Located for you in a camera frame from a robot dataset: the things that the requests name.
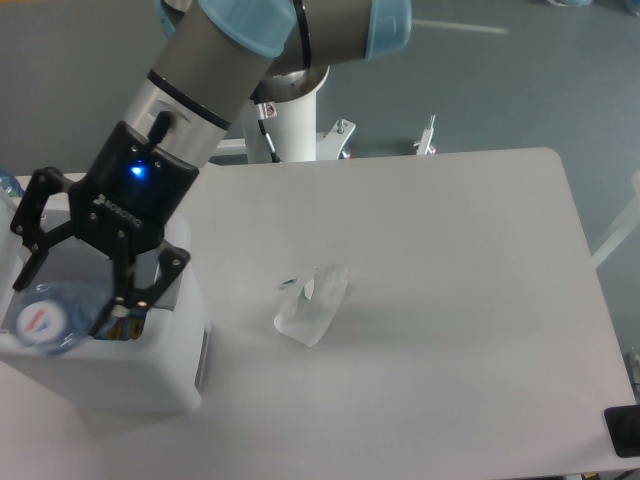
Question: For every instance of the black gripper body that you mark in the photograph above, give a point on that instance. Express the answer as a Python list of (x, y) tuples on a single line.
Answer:
[(132, 187)]

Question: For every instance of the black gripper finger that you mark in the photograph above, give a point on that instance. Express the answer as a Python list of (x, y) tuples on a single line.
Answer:
[(126, 296), (26, 222)]

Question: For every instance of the clear crushed plastic bottle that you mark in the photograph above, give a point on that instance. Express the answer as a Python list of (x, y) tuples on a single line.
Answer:
[(53, 318)]

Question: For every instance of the white plastic wrapper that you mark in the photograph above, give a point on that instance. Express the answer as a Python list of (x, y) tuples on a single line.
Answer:
[(310, 303)]

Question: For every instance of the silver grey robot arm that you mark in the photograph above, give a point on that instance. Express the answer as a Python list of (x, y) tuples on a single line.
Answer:
[(212, 64)]

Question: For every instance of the white plastic trash can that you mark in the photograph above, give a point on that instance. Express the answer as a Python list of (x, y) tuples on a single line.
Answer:
[(160, 371)]

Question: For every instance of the blue yellow snack packet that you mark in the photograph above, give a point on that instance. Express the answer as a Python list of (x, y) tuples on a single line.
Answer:
[(124, 329)]

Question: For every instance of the blue capped bottle behind bin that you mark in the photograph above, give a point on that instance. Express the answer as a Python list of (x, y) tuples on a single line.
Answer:
[(10, 185)]

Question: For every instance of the black device at table edge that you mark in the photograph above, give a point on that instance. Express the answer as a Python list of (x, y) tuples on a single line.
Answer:
[(623, 426)]

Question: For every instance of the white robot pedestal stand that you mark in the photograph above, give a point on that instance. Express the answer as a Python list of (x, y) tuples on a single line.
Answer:
[(279, 123)]

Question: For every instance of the white frame at right edge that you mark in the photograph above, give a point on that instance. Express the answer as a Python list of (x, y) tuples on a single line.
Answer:
[(623, 225)]

